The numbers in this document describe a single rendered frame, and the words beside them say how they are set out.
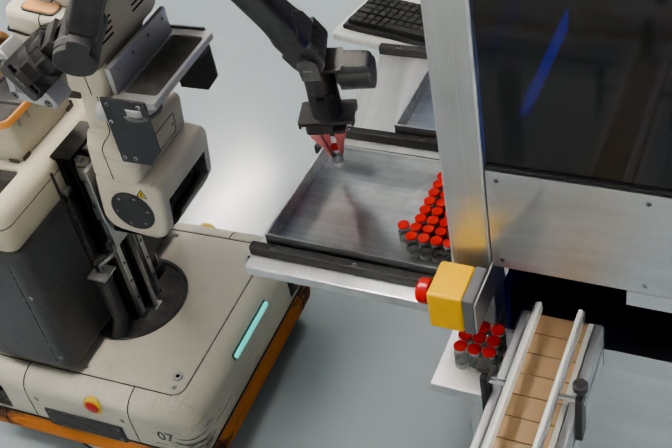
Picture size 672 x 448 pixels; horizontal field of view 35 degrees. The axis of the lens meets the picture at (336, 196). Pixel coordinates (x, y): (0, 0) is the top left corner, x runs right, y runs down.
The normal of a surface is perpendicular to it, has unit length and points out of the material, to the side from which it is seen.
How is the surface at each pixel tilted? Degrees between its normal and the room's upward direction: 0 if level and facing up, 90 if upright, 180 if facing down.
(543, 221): 90
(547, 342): 0
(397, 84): 0
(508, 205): 90
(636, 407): 90
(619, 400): 90
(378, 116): 0
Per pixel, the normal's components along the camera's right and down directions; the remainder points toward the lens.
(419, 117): -0.16, -0.74
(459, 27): -0.39, 0.66
